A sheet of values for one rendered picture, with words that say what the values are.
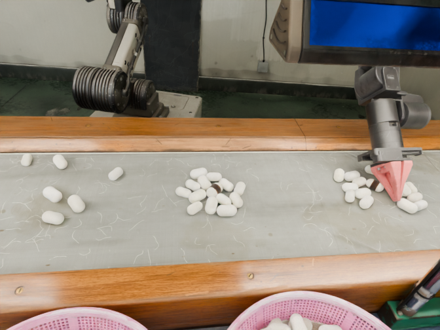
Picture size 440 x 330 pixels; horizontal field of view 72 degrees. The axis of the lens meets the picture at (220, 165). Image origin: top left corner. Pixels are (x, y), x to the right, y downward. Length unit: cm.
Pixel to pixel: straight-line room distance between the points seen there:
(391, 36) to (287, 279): 33
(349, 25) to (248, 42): 226
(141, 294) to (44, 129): 47
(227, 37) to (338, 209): 212
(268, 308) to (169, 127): 46
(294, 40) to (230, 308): 36
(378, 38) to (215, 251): 37
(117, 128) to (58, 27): 213
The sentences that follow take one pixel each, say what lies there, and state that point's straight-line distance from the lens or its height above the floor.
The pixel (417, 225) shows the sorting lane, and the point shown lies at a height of 74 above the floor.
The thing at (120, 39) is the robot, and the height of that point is 85.
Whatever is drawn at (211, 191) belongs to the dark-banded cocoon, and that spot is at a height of 76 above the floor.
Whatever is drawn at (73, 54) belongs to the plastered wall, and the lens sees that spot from 285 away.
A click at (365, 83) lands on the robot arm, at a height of 91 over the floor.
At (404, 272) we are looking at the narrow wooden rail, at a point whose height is 76.
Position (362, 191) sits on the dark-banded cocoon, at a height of 76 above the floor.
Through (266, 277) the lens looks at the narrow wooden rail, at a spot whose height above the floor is 76.
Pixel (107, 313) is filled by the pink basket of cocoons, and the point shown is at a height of 77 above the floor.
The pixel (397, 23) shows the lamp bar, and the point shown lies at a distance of 40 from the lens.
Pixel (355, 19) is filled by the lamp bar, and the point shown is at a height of 108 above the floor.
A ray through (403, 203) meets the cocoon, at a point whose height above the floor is 76.
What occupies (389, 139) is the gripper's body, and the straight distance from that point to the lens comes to 68.
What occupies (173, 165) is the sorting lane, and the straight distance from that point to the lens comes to 65.
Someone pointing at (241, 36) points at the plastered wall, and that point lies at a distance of 260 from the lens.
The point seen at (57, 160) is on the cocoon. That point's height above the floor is 76.
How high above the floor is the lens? 115
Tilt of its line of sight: 39 degrees down
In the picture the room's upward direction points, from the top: 6 degrees clockwise
